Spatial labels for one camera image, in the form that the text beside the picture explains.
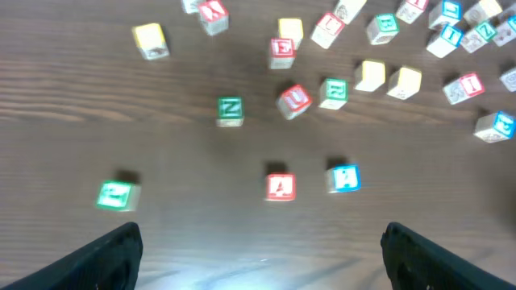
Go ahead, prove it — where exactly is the red X wooden block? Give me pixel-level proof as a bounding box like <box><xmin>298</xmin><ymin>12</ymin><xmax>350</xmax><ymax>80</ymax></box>
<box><xmin>198</xmin><ymin>0</ymin><xmax>229</xmax><ymax>36</ymax></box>

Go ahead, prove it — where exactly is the yellow block centre right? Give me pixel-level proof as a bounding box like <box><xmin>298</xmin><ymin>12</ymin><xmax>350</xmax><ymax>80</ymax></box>
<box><xmin>387</xmin><ymin>66</ymin><xmax>422</xmax><ymax>100</ymax></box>

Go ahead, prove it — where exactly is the yellow block upper right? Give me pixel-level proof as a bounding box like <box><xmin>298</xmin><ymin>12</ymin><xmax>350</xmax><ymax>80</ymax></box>
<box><xmin>464</xmin><ymin>0</ymin><xmax>502</xmax><ymax>27</ymax></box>

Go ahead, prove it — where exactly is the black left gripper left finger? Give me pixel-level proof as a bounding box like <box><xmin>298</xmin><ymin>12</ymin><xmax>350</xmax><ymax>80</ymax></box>
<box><xmin>3</xmin><ymin>222</ymin><xmax>144</xmax><ymax>290</ymax></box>

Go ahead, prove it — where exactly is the green J wooden block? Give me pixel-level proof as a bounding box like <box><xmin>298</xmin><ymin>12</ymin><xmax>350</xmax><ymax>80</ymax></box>
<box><xmin>95</xmin><ymin>180</ymin><xmax>141</xmax><ymax>212</ymax></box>

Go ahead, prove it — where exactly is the red E wooden block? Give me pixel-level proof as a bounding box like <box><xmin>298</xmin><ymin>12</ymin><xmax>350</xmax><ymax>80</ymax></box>
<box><xmin>268</xmin><ymin>38</ymin><xmax>296</xmax><ymax>69</ymax></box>

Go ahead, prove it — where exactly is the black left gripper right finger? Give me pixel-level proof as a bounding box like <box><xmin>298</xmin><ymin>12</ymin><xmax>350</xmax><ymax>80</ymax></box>
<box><xmin>381</xmin><ymin>222</ymin><xmax>515</xmax><ymax>290</ymax></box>

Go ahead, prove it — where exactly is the yellow block upper middle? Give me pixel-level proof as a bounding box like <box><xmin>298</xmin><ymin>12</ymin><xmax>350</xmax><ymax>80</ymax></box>
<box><xmin>333</xmin><ymin>0</ymin><xmax>367</xmax><ymax>25</ymax></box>

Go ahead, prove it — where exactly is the green R wooden block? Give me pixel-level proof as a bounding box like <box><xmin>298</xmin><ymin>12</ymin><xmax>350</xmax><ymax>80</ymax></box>
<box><xmin>318</xmin><ymin>78</ymin><xmax>348</xmax><ymax>110</ymax></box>

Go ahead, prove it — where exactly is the green Z wooden block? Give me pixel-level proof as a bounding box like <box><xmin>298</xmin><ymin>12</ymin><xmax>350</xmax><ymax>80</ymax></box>
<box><xmin>460</xmin><ymin>21</ymin><xmax>497</xmax><ymax>53</ymax></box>

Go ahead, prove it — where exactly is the red A wooden block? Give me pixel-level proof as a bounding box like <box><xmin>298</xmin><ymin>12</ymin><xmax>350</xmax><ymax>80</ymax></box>
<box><xmin>265</xmin><ymin>173</ymin><xmax>296</xmax><ymax>201</ymax></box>

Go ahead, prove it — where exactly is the red i block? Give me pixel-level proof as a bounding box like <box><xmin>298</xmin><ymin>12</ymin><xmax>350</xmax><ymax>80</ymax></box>
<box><xmin>443</xmin><ymin>72</ymin><xmax>485</xmax><ymax>105</ymax></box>
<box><xmin>396</xmin><ymin>0</ymin><xmax>428</xmax><ymax>24</ymax></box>

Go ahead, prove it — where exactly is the green F wooden block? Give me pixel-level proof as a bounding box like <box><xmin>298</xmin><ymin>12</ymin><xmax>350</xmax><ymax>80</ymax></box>
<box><xmin>181</xmin><ymin>0</ymin><xmax>203</xmax><ymax>15</ymax></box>

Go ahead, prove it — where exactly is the yellow block far left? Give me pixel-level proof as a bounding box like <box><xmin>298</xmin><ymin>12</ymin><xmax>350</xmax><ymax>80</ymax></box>
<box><xmin>131</xmin><ymin>23</ymin><xmax>169</xmax><ymax>60</ymax></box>

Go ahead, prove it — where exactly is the red U wooden block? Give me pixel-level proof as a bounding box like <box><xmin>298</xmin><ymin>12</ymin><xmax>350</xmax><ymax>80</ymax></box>
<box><xmin>277</xmin><ymin>85</ymin><xmax>313</xmax><ymax>120</ymax></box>

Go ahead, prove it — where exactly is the yellow block centre left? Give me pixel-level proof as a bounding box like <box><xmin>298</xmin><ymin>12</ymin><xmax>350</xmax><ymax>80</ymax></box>
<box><xmin>354</xmin><ymin>60</ymin><xmax>386</xmax><ymax>92</ymax></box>

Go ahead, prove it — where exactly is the blue 2 wooden block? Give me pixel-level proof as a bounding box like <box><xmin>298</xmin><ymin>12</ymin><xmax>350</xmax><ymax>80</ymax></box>
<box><xmin>326</xmin><ymin>164</ymin><xmax>361</xmax><ymax>193</ymax></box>

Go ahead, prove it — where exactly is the blue 5 wooden block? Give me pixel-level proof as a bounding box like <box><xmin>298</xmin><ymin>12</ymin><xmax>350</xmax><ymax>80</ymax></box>
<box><xmin>493</xmin><ymin>15</ymin><xmax>515</xmax><ymax>47</ymax></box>

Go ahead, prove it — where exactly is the red U block upper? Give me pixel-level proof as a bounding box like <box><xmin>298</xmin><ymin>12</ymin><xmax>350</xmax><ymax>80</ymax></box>
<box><xmin>310</xmin><ymin>12</ymin><xmax>346</xmax><ymax>49</ymax></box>

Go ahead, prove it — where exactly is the yellow block near E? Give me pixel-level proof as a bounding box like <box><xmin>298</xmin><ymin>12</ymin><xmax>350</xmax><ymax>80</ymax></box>
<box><xmin>278</xmin><ymin>18</ymin><xmax>304</xmax><ymax>50</ymax></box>

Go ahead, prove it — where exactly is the blue L wooden block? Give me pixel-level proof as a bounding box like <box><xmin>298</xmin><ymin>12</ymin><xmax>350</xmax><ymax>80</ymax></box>
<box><xmin>428</xmin><ymin>0</ymin><xmax>463</xmax><ymax>30</ymax></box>

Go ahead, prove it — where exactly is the green N wooden block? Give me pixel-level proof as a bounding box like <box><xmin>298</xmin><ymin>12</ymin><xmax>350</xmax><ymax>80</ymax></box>
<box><xmin>216</xmin><ymin>97</ymin><xmax>244</xmax><ymax>127</ymax></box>

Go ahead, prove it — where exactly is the green B wooden block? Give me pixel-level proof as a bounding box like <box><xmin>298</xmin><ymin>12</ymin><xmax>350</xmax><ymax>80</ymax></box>
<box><xmin>366</xmin><ymin>13</ymin><xmax>400</xmax><ymax>45</ymax></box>

